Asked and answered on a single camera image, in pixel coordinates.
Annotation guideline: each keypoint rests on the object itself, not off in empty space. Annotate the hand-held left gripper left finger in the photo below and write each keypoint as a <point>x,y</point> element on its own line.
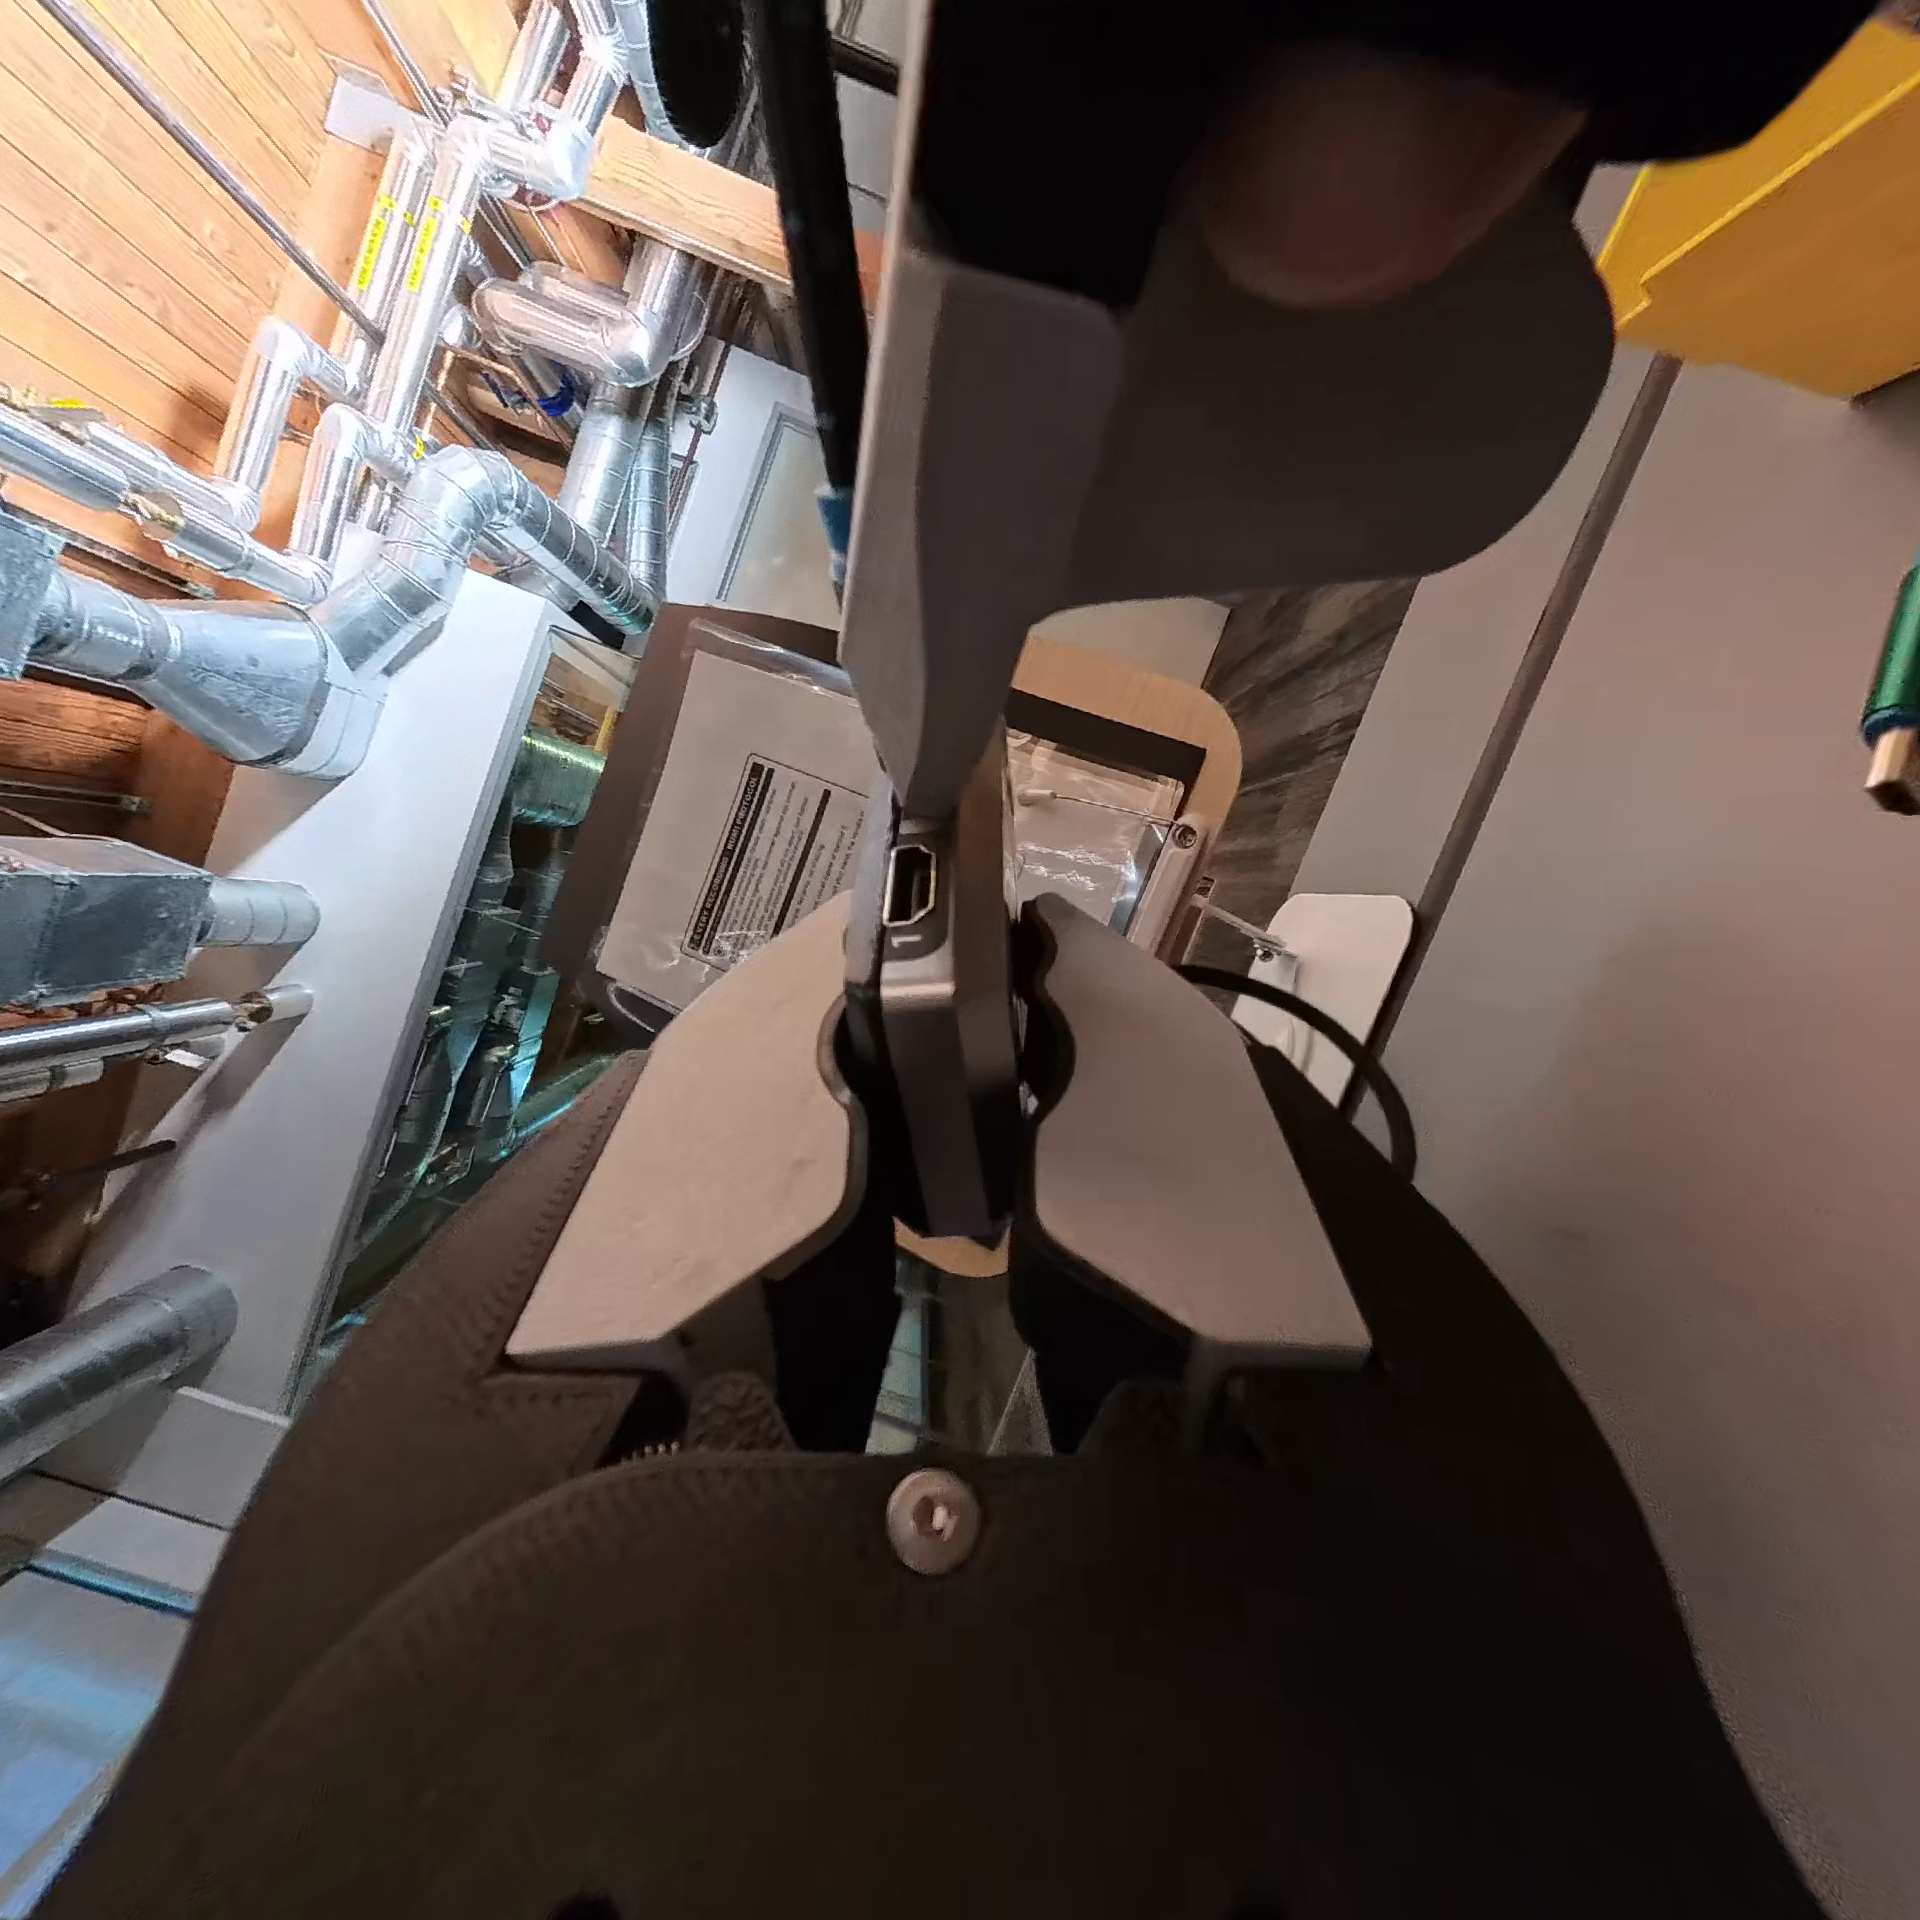
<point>687,1170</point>

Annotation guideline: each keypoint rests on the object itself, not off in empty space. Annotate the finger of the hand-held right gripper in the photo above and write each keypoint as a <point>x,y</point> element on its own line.
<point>962,524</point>

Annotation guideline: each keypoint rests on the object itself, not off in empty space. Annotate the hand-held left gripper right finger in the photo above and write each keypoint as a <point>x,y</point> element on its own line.
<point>1187,1186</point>

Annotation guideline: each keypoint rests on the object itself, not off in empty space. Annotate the grey hdmi switch hub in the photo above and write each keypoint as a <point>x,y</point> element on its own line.
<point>930,1049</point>

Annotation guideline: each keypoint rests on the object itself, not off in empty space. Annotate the yellow plastic storage bin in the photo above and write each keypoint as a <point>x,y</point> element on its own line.
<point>1805,274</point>

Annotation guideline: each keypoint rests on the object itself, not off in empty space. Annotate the person's right hand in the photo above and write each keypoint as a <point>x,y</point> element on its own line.
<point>1380,196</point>

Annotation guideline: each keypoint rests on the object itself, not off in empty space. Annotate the instruction sheet sign stand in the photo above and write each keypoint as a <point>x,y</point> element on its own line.
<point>749,844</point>

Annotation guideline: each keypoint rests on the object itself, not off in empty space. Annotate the black floor lamp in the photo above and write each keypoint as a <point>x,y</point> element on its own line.
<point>700,79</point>

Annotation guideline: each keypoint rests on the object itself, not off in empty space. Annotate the silver insulated pipe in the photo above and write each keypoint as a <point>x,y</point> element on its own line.
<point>438,299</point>

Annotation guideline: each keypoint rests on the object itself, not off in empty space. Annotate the silver spiral elbow duct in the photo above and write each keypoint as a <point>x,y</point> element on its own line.
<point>514,524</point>

